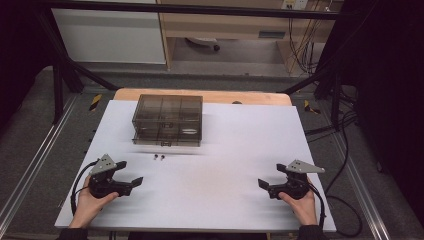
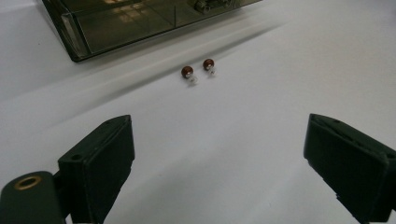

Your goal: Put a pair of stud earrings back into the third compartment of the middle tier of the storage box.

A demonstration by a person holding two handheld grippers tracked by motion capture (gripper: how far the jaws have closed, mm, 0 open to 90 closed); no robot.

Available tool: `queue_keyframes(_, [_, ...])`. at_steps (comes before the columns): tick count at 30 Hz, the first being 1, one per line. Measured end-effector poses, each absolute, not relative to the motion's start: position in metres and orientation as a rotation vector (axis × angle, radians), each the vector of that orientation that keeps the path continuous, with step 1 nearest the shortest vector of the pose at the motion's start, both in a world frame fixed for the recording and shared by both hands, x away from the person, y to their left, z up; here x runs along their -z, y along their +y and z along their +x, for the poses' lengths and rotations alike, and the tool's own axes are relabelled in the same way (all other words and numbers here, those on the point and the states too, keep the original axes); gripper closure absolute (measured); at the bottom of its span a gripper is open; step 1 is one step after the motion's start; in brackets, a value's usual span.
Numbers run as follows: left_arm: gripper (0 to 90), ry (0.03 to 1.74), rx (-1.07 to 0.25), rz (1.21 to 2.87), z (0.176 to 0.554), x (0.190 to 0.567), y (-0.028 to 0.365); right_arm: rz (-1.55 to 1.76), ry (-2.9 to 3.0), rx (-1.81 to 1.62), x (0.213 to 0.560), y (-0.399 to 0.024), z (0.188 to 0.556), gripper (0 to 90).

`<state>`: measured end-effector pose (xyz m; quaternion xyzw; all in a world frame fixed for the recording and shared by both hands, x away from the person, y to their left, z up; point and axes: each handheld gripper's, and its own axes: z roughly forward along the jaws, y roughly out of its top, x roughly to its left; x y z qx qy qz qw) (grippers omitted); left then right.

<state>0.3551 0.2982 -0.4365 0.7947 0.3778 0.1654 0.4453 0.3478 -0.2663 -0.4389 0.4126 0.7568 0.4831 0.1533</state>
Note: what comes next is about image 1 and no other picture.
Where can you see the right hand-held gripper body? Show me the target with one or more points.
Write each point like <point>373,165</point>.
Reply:
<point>295,186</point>

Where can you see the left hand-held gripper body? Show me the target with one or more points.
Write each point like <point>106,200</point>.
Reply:
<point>103,183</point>

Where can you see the person's right hand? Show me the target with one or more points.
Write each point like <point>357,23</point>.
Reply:
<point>305,208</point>

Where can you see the person's left hand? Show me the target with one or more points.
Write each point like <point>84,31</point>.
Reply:
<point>87,206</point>

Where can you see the white board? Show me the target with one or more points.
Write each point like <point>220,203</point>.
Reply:
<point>216,186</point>

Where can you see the smoky translucent plastic drawer box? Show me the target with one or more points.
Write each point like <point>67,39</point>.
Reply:
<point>168,120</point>

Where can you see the yellow black tape strip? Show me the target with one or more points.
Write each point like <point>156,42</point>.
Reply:
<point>95,102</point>
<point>310,107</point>

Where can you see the wooden table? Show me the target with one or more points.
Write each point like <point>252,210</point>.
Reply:
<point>213,96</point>

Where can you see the black curtain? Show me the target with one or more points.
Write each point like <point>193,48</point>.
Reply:
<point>390,100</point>
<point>20,50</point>

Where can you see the white cabinet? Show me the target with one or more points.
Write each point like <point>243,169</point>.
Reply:
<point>110,36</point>

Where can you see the office chair base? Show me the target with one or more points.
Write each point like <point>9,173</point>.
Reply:
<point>204,42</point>

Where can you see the wooden desk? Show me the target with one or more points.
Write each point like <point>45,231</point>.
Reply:
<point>226,23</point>

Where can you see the aluminium floor rail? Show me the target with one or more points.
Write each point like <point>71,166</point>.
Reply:
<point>36,160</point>
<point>361,186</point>

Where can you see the wall power socket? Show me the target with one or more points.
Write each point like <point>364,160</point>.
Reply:
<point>295,4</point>

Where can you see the black metal frame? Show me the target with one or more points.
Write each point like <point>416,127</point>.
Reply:
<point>186,8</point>

